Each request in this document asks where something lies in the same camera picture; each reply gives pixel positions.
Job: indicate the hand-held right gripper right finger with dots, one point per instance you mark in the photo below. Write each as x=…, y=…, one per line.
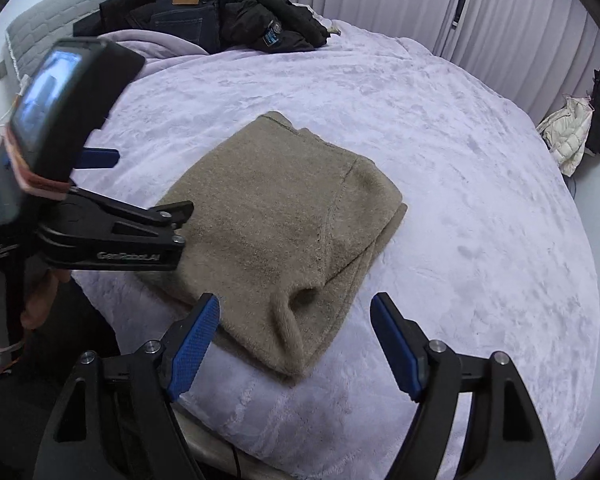
x=395, y=345

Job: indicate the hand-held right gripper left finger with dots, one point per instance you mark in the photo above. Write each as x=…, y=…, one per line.
x=192, y=350

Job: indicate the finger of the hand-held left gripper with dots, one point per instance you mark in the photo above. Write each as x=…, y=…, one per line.
x=97, y=158
x=125, y=217

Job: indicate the brown knit sweater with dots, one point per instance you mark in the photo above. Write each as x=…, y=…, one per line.
x=280, y=220

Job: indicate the person's left hand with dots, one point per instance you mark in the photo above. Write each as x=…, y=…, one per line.
x=40, y=300

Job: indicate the grey padded headboard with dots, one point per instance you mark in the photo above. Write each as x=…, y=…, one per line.
x=55, y=15

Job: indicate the smooth lavender duvet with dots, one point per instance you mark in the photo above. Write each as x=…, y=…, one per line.
x=145, y=42

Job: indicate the lavender fleece blanket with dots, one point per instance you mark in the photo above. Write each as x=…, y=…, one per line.
x=480, y=260

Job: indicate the dark blue jeans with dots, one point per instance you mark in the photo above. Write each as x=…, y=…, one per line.
x=185, y=15

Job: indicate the small beige cloth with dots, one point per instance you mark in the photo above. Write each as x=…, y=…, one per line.
x=336, y=27

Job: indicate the white puffer jacket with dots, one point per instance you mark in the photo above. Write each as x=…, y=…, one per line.
x=570, y=135

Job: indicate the white pleated curtain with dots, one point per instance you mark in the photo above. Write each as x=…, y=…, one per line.
x=530, y=30
x=370, y=0

